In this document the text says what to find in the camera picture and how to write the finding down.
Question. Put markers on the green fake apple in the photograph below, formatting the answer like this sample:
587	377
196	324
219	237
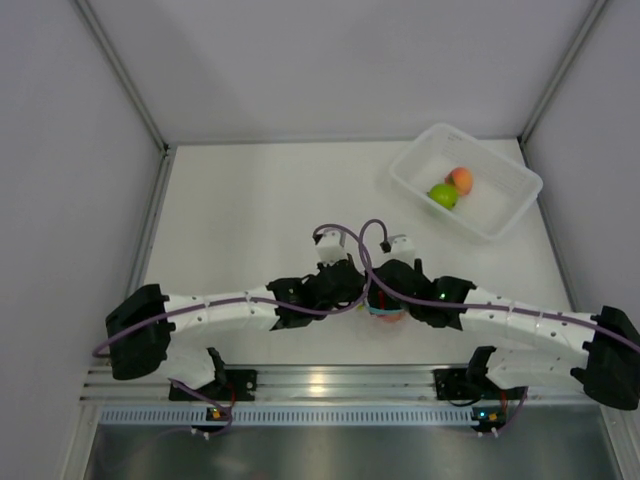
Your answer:
444	195

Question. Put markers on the red fake apple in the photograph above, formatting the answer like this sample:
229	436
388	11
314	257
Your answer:
390	319

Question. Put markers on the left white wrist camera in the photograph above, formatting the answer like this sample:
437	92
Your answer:
330	246

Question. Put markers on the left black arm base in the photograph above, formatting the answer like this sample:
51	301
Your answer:
225	385

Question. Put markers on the white plastic basket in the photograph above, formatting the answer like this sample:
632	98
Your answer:
480	192

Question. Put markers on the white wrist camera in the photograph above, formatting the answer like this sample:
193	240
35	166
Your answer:
399	247
330	246

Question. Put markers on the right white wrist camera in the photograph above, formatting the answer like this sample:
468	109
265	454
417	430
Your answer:
399	247

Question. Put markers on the orange fake peach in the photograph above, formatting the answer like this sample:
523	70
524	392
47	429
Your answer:
461	179

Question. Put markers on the clear zip top bag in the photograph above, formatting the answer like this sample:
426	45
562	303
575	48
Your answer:
369	323

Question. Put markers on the left aluminium frame post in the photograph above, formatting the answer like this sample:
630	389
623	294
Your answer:
93	24

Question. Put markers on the white slotted cable duct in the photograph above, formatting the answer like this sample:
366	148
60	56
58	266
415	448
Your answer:
254	415

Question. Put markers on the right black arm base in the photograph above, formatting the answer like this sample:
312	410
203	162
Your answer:
457	387

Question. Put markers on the right aluminium frame post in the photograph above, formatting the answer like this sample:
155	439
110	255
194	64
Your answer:
576	46

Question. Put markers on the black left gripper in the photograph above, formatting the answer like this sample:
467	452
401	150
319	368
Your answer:
357	293

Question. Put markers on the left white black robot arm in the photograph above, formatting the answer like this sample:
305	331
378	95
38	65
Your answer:
175	336

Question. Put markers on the aluminium frame post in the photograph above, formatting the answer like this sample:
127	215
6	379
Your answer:
576	46
93	24

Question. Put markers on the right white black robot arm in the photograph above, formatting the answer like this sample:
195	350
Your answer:
596	354

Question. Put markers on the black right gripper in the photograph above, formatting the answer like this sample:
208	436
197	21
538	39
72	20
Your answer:
375	296

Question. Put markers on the aluminium mounting rail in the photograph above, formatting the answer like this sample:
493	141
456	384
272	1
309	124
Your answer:
282	384

